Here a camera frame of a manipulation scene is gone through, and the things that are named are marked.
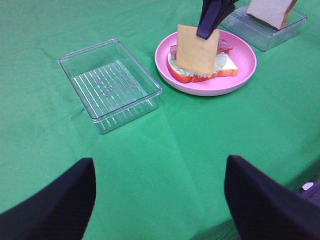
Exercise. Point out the green lettuce leaf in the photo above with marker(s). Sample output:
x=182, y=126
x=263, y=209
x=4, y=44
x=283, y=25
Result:
x=220, y=62

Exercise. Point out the clear right plastic container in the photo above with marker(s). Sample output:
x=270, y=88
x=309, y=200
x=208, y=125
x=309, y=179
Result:
x=260, y=34

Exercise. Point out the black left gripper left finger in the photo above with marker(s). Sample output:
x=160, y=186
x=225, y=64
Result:
x=59, y=211

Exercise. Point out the yellow cheese slice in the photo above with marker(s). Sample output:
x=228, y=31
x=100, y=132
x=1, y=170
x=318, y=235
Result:
x=194, y=53

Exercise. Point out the clear left plastic container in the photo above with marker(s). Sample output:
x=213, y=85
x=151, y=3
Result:
x=112, y=85

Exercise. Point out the clear plastic container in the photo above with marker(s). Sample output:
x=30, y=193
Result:
x=112, y=85
x=260, y=34

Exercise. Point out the bacon strip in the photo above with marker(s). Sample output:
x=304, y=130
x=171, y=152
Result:
x=223, y=46

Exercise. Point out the pink round plate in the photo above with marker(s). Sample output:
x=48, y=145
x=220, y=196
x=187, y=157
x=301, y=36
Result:
x=242, y=55

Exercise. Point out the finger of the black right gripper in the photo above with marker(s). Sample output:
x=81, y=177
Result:
x=227, y=7
x=209, y=15

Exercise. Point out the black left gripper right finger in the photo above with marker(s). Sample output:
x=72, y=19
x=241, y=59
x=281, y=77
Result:
x=262, y=209

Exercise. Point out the bread slice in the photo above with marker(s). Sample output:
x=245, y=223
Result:
x=273, y=12
x=224, y=67

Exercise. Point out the green tablecloth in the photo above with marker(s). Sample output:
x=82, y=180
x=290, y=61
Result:
x=161, y=176

